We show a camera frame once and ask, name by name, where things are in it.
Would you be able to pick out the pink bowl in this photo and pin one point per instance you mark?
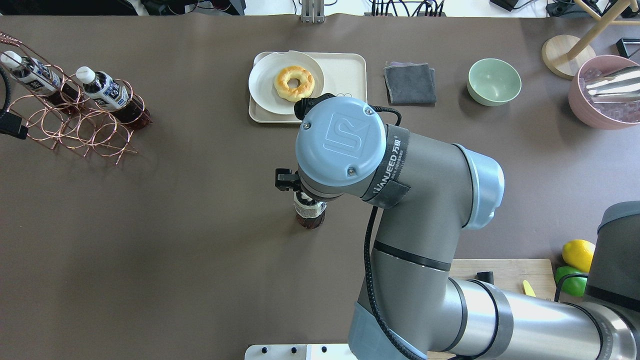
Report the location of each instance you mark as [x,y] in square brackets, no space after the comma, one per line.
[582,109]

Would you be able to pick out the front left tea bottle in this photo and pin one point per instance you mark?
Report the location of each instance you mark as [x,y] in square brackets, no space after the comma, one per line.
[114,98]

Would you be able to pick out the copper wire bottle rack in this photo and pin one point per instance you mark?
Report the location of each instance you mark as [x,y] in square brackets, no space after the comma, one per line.
[88,130]

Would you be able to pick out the steel tongs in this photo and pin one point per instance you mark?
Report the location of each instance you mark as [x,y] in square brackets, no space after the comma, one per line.
[620,86]

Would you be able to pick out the clear ice cubes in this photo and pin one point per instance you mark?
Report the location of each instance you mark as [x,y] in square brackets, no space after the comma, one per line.
[621,111]

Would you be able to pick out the glazed donut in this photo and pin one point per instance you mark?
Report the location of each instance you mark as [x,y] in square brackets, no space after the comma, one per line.
[293,83]

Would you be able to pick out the grey folded cloth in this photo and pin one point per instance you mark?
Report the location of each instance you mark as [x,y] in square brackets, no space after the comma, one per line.
[410,83]

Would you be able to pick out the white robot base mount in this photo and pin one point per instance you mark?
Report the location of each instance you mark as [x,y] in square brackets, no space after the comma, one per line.
[311,351]

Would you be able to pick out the upper yellow lemon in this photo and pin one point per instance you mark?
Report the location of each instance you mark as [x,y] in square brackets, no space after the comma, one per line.
[579,254]

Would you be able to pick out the aluminium frame post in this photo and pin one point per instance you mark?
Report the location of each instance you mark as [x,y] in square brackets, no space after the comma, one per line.
[313,11]

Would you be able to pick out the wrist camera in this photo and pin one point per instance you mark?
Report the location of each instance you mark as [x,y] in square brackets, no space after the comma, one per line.
[303,106]

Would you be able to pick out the green lime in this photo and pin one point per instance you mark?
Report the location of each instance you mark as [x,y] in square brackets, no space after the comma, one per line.
[574,285]

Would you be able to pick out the wooden stand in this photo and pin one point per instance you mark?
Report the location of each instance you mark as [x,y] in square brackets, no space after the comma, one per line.
[565,54]

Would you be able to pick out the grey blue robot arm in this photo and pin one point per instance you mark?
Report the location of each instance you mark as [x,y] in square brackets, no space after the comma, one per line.
[429,191]

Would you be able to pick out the cream serving tray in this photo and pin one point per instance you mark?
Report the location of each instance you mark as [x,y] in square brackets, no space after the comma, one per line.
[344,75]

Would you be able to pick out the front right tea bottle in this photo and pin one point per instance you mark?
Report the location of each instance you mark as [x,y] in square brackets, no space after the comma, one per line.
[41,81]

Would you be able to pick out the wooden cutting board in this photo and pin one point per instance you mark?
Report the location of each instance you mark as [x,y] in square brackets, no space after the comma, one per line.
[509,274]

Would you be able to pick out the green bowl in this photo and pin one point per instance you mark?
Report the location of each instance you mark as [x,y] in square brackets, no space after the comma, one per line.
[493,82]

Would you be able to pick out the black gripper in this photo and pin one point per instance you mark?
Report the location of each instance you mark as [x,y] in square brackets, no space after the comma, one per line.
[286,180]

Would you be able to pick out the white plate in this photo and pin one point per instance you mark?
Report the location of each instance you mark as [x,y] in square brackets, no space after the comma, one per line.
[265,72]

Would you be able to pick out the yellow plastic knife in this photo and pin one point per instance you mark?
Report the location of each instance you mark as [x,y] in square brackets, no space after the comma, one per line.
[528,289]

